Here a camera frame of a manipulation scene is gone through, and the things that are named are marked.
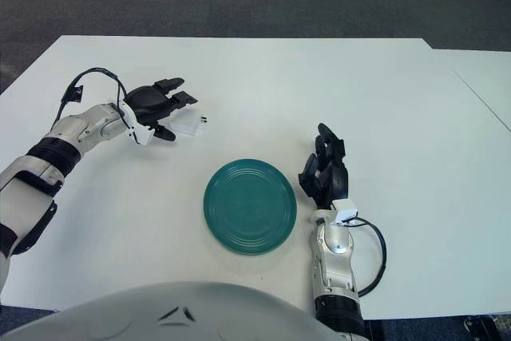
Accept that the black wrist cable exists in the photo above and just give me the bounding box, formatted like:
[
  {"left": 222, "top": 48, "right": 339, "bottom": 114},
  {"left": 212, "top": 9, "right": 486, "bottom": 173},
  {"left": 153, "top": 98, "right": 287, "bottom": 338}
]
[
  {"left": 346, "top": 216, "right": 388, "bottom": 299},
  {"left": 58, "top": 67, "right": 136, "bottom": 129}
]

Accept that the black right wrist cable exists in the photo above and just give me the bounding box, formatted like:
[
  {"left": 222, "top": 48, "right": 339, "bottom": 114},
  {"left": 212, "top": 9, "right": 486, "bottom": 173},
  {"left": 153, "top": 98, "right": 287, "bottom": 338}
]
[{"left": 346, "top": 216, "right": 388, "bottom": 299}]

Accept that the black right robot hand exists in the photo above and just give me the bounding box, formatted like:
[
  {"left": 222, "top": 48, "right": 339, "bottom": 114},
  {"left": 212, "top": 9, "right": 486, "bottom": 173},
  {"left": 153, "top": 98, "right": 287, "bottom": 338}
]
[{"left": 298, "top": 122, "right": 353, "bottom": 212}]

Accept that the grey robot torso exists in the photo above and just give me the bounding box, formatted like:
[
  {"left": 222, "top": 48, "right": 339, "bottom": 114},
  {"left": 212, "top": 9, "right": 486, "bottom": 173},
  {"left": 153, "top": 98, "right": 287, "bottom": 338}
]
[{"left": 0, "top": 281, "right": 349, "bottom": 341}]

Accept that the teal round plate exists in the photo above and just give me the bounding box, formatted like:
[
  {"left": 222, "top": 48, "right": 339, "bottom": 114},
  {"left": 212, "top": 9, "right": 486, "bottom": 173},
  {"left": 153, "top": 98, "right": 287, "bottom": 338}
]
[{"left": 203, "top": 157, "right": 299, "bottom": 256}]

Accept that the white charger block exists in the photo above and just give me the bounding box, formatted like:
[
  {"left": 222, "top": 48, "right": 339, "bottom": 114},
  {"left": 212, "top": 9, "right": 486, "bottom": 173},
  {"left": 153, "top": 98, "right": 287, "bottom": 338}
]
[{"left": 170, "top": 110, "right": 210, "bottom": 137}]

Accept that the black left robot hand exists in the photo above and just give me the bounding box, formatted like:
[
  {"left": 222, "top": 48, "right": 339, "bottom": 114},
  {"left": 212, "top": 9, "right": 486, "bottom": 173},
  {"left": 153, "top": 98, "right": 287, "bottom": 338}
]
[{"left": 122, "top": 77, "right": 200, "bottom": 143}]

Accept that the black chair base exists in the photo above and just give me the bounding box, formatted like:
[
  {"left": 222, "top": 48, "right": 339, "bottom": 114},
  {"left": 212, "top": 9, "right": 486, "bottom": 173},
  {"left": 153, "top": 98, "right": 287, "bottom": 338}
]
[{"left": 461, "top": 314, "right": 501, "bottom": 341}]

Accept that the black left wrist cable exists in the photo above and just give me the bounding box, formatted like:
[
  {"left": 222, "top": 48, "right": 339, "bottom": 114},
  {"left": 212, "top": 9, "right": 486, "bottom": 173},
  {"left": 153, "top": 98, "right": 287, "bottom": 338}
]
[{"left": 58, "top": 67, "right": 136, "bottom": 129}]

